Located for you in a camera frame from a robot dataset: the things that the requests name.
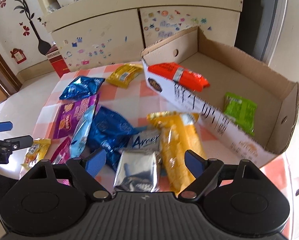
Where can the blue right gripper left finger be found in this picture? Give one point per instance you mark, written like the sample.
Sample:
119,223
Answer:
84,171

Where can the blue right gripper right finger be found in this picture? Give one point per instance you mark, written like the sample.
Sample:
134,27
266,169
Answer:
206,174

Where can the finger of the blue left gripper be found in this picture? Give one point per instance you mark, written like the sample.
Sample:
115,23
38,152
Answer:
19,143
5,126

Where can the yellow little waffle packet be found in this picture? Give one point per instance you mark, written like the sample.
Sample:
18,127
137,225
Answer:
36,152

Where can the light blue ameria packet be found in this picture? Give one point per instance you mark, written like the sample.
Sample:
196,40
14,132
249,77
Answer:
147,139
81,133

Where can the silver foil packet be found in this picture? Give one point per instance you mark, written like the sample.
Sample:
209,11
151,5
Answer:
138,171

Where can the blue foil snack bag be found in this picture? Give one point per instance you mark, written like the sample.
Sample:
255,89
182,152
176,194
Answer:
81,87

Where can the pink snack packet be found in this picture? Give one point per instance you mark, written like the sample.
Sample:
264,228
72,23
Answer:
62,153

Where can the dark blue foil bag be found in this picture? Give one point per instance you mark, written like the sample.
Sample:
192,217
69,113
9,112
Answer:
111,132

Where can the long yellow cake packet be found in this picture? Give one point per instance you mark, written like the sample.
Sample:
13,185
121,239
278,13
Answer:
178,134

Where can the pink white checkered tablecloth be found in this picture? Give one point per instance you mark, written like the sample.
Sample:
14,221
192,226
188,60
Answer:
129,109

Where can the purple noodle snack packet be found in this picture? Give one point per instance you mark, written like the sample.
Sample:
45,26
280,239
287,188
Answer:
69,115

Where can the green snack packet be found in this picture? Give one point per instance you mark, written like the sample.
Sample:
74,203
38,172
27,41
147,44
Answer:
241,111

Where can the white cardboard milk box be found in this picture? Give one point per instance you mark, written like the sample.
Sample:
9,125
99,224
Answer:
227,69

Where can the red gift box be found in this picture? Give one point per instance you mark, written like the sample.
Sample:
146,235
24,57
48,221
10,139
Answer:
56,60

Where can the orange snack packet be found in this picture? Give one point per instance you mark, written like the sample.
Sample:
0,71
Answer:
182,76

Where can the small yellow snack packet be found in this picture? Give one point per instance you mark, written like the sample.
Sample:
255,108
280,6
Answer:
124,74

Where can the beige wooden cabinet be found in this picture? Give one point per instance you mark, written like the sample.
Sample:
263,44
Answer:
92,33

